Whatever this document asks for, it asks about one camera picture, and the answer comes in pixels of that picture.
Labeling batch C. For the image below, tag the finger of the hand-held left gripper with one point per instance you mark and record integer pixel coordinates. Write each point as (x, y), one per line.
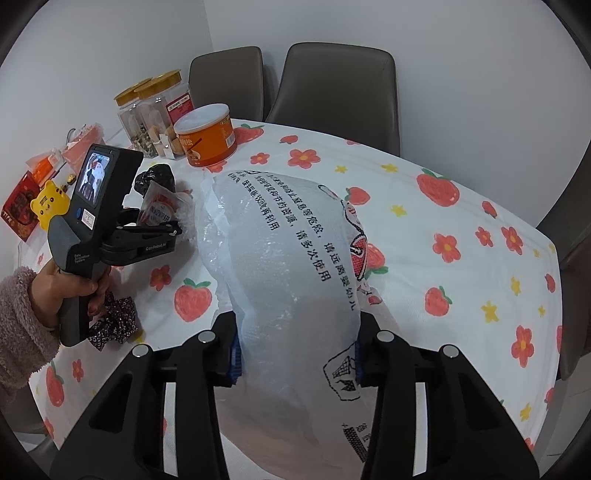
(129, 217)
(157, 230)

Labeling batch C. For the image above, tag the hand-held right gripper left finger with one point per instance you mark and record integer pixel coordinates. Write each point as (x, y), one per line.
(217, 344)

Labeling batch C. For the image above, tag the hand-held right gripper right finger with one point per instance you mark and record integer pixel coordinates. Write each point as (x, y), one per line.
(374, 355)

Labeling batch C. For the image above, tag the clear plastic package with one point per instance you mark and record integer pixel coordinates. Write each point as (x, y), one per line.
(159, 207)

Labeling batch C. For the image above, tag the white plastic bag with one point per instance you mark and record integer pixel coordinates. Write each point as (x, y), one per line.
(286, 286)

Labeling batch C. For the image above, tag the person's left forearm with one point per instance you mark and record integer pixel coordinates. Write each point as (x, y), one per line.
(23, 323)

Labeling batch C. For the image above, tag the person's left hand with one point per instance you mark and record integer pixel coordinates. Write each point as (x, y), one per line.
(69, 295)

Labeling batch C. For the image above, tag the black plastic bag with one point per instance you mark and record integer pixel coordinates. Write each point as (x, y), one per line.
(154, 177)

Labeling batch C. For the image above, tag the yellow tiger toy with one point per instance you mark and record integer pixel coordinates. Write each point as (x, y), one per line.
(48, 203)

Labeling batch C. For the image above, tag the purple foil wrapper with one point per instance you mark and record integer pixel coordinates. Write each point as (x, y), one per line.
(115, 323)

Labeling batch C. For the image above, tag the pink plastic container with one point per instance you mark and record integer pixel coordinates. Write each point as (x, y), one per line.
(85, 147)

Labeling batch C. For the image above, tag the orange and white box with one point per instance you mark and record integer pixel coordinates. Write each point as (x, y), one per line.
(46, 166)

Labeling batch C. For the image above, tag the clear jar of beans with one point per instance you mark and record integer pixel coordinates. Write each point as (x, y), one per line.
(129, 120)

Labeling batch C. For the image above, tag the strawberry flower printed tablecloth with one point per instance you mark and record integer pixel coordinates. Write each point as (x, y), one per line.
(461, 300)

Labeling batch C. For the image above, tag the orange round can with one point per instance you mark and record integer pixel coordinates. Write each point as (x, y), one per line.
(207, 138)

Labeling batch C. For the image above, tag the clear jar of cookies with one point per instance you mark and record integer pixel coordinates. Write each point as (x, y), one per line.
(157, 110)

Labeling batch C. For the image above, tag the grey chair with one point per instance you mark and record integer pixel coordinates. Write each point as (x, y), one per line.
(572, 277)
(226, 83)
(332, 92)

